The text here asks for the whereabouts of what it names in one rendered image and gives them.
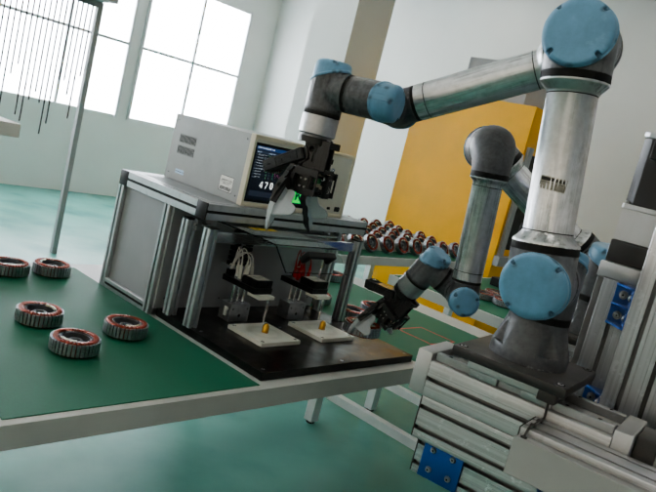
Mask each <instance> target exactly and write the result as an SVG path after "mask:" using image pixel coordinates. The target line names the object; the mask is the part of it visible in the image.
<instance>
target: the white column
mask: <svg viewBox="0 0 656 492"><path fill-rule="evenodd" d="M394 3H395V0H316V2H315V6H314V10H313V15H312V19H311V23H310V27H309V32H308V36H307V42H306V47H305V51H304V55H303V59H302V64H301V68H300V72H299V76H298V81H297V85H296V89H295V93H294V98H293V101H292V105H291V109H290V114H289V118H288V122H287V126H286V131H285V135H284V139H287V140H290V141H294V142H298V143H302V144H306V142H305V141H301V140H298V137H299V133H301V132H300V131H299V128H300V124H301V120H302V115H303V111H304V109H305V104H306V100H307V96H308V88H309V84H310V77H311V76H312V74H313V70H314V67H315V63H316V62H317V60H319V59H323V58H324V59H331V60H335V61H339V62H344V63H347V64H349V65H350V66H351V68H352V71H351V75H354V76H359V77H364V78H369V79H374V80H376V77H377V73H378V69H379V65H380V61H381V57H382V53H383V50H384V46H385V42H386V38H387V34H388V30H389V26H390V19H391V15H392V11H393V7H394ZM365 119H366V118H363V117H359V116H355V115H350V114H346V113H343V112H342V114H341V118H340V120H339V125H338V129H337V133H336V137H335V139H334V140H331V142H333V144H339V145H340V146H341V147H340V151H336V152H340V153H343V154H348V155H352V156H356V154H357V151H358V147H359V143H360V139H361V135H362V131H363V127H364V123H365Z"/></svg>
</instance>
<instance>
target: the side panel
mask: <svg viewBox="0 0 656 492"><path fill-rule="evenodd" d="M172 211H173V206H171V205H169V204H167V203H164V202H162V201H160V200H157V199H155V198H153V197H150V196H148V195H146V194H143V193H141V192H139V191H136V190H134V189H132V188H129V187H127V186H124V185H123V184H119V186H118V190H117V195H116V200H115V205H114V210H113V215H112V220H111V225H110V230H109V235H108V238H107V243H106V248H105V253H104V258H103V263H102V272H101V277H100V282H99V283H100V284H101V285H102V286H104V287H105V288H107V289H109V290H110V291H112V292H113V293H115V294H117V295H118V296H120V297H121V298H123V299H124V300H126V301H128V302H129V303H131V304H132V305H134V306H136V307H137V308H139V309H141V310H142V311H144V312H146V313H147V314H151V313H152V314H154V313H156V307H152V302H153V297H154V293H155V288H156V283H157V279H158V274H159V269H160V266H161V261H162V256H163V252H164V247H165V242H166V238H167V233H168V228H169V224H170V220H171V215H172Z"/></svg>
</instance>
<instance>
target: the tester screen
mask: <svg viewBox="0 0 656 492"><path fill-rule="evenodd" d="M284 152H287V151H285V150H280V149H275V148H271V147H266V146H261V145H258V148H257V152H256V156H255V161H254V165H253V169H252V174H251V178H250V182H249V186H248V190H247V194H246V198H248V199H256V200H263V201H270V200H269V198H265V197H259V196H251V195H248V193H249V189H250V190H256V191H263V192H269V193H272V190H266V189H259V188H258V185H259V181H265V182H271V183H274V185H275V184H276V182H277V181H278V179H279V178H280V177H281V176H282V175H283V174H284V172H285V170H284V171H283V172H281V173H278V174H270V173H268V172H264V166H263V160H266V159H268V158H269V157H271V156H276V155H279V154H281V153H284Z"/></svg>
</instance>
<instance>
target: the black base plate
mask: <svg viewBox="0 0 656 492"><path fill-rule="evenodd" d="M265 308H266V307H250V309H249V314H248V318H247V321H232V322H227V321H225V320H223V319H222V318H220V317H218V313H219V309H220V307H202V308H201V311H200V315H199V320H198V324H197V328H193V327H191V328H186V326H183V321H184V317H185V309H186V307H178V310H177V315H172V314H171V315H166V313H163V312H162V309H163V308H157V309H156V313H155V315H156V316H158V317H159V318H161V319H162V320H164V321H166V322H167V323H169V324H170V325H172V326H174V327H175V328H177V329H178V330H180V331H182V332H183V333H185V334H186V335H188V336H190V337H191V338H192V339H193V340H195V341H197V342H198V343H200V344H201V345H203V346H205V347H206V348H208V349H210V350H212V351H213V352H215V353H216V354H218V355H219V356H221V357H223V358H224V359H226V360H227V361H229V362H231V363H232V364H234V365H235V366H237V367H239V368H240V369H242V370H243V371H245V372H247V373H248V374H250V375H251V376H253V377H255V378H256V379H258V380H259V381H267V380H275V379H282V378H290V377H298V376H305V375H313V374H320V373H328V372H336V371H344V370H351V369H358V368H366V367H374V366H382V365H390V364H396V363H404V362H411V360H412V356H413V355H412V354H410V353H407V352H405V351H403V350H401V349H399V348H396V347H394V346H392V345H390V344H388V343H386V342H384V341H382V340H380V339H374V340H370V339H365V338H364V339H363V338H359V337H356V336H354V335H353V336H354V339H353V341H341V342H329V343H320V342H318V341H317V340H315V339H314V338H312V337H310V336H308V335H306V334H304V333H302V332H300V331H298V330H296V329H294V328H293V327H291V326H289V325H288V322H289V321H309V320H316V319H317V315H318V311H316V310H314V309H312V308H311V306H306V308H305V312H304V316H303V319H285V318H283V317H281V316H279V315H277V314H276V312H277V308H278V306H268V308H267V312H266V320H265V322H266V323H268V324H270V325H272V326H274V327H276V328H278V329H279V330H281V331H283V332H285V333H287V334H289V335H291V336H293V337H294V338H296V339H298V340H300V341H301V342H300V344H299V345H292V346H280V347H267V348H261V347H259V346H257V345H256V344H254V343H252V342H251V341H249V340H247V339H245V338H244V337H242V336H240V335H238V334H237V333H235V332H233V331H231V330H230V329H228V328H227V326H228V324H241V323H262V320H263V316H264V312H265ZM319 320H324V321H325V322H326V323H328V324H330V325H332V326H334V327H336V328H338V329H340V330H342V331H344V332H346V331H345V330H344V329H343V324H344V322H343V321H336V319H332V316H331V315H329V314H327V313H325V312H323V311H322V312H321V313H320V317H319Z"/></svg>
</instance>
